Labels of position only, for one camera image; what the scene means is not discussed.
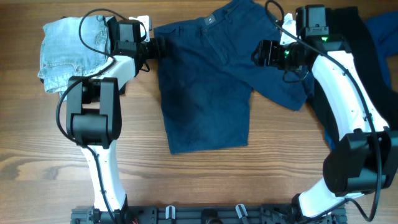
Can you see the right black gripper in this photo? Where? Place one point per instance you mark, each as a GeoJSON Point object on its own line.
{"type": "Point", "coordinates": [262, 49]}

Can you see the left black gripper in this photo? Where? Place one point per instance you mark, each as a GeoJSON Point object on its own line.
{"type": "Point", "coordinates": [158, 46]}

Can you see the navy blue shorts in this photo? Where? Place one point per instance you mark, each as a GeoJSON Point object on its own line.
{"type": "Point", "coordinates": [207, 76]}

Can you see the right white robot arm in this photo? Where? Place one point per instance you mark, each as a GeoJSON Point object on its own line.
{"type": "Point", "coordinates": [363, 160]}

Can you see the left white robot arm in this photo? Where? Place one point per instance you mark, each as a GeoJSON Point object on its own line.
{"type": "Point", "coordinates": [94, 118]}

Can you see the folded black garment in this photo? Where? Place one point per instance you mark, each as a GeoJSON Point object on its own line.
{"type": "Point", "coordinates": [113, 28]}

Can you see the black pants pile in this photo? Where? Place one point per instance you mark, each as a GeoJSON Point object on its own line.
{"type": "Point", "coordinates": [367, 62]}

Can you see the folded light blue jeans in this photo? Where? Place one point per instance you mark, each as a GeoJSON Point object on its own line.
{"type": "Point", "coordinates": [72, 46]}

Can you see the blue garment under pile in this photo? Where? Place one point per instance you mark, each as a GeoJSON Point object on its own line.
{"type": "Point", "coordinates": [384, 34]}

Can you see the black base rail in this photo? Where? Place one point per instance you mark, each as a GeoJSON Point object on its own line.
{"type": "Point", "coordinates": [264, 214]}

